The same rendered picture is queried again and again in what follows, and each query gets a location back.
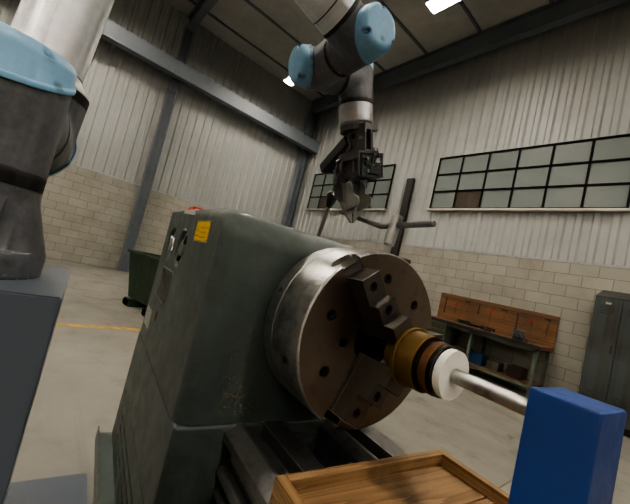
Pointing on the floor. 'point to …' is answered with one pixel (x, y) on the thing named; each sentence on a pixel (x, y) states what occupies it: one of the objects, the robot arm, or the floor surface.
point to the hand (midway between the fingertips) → (349, 217)
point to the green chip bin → (141, 278)
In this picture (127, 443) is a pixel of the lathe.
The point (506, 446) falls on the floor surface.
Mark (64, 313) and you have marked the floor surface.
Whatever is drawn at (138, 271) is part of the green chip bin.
